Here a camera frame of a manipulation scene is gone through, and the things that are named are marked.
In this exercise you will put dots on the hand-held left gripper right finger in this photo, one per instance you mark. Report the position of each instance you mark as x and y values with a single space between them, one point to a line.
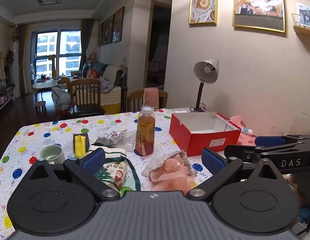
213 161

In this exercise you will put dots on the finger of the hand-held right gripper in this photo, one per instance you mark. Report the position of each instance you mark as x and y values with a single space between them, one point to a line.
270 141
241 152

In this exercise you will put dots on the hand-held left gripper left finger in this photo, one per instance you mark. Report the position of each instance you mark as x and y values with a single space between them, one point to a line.
93 160

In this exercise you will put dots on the purple yellow green sponge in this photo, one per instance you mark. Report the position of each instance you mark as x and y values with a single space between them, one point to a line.
80 145

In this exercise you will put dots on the christmas print cloth bag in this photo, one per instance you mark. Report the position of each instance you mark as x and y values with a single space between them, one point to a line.
112 172

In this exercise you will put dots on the red cardboard box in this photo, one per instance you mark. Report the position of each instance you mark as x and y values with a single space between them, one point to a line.
205 140

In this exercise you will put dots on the clear plastic bag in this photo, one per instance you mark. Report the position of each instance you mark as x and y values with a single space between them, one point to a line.
112 136

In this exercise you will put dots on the pink plush toy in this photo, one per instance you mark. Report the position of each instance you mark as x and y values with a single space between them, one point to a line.
170 176

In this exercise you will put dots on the person's right hand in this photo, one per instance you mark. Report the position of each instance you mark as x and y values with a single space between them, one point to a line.
305 212

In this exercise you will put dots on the pale green mug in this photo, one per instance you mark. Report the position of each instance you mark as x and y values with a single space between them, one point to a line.
53 155

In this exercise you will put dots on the purple round container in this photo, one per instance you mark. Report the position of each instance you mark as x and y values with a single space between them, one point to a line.
203 109

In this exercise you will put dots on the dark slatted wooden chair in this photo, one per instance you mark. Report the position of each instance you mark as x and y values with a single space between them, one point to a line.
85 105

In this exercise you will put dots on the balloon print tablecloth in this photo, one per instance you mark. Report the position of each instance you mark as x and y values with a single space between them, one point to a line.
45 132

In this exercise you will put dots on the orange drink bottle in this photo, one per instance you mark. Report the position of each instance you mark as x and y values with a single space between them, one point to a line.
145 132

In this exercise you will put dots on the white bag on floor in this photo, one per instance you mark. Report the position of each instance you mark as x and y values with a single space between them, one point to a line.
61 97

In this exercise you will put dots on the wooden chair with towel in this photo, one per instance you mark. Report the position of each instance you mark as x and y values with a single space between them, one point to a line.
135 102

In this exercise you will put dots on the sofa with cushions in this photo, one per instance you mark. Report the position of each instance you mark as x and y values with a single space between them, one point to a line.
110 90

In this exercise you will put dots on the small wooden stool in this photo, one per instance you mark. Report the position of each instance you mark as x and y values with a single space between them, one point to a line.
40 103

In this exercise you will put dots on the pink towel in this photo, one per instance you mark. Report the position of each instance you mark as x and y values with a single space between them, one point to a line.
151 98

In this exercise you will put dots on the silver desk lamp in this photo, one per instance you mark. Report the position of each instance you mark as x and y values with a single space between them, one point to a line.
207 71

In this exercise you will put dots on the round coffee table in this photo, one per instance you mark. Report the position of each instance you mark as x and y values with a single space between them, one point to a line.
46 83

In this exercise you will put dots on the low media cabinet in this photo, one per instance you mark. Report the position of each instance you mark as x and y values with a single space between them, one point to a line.
3 97

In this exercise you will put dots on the large window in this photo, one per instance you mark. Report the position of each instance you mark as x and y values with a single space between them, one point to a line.
58 52

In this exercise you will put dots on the grey curtain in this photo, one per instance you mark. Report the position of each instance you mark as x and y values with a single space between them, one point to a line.
86 40

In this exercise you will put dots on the yellow curtain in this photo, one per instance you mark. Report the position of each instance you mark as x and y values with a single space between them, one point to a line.
23 57

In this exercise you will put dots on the white standing air conditioner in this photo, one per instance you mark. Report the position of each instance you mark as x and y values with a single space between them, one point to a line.
14 62

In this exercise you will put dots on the small standing photo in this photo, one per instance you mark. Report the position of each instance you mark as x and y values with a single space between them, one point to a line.
305 15

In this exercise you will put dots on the gold framed food picture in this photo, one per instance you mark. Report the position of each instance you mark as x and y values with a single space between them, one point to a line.
203 3

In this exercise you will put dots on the wooden wall shelf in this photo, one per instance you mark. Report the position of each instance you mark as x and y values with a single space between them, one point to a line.
303 31

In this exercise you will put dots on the dark framed wall picture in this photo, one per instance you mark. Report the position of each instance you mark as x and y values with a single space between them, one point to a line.
100 33
108 30
118 25

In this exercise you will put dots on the gold framed wall poster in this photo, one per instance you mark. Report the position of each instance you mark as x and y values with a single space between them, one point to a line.
258 5

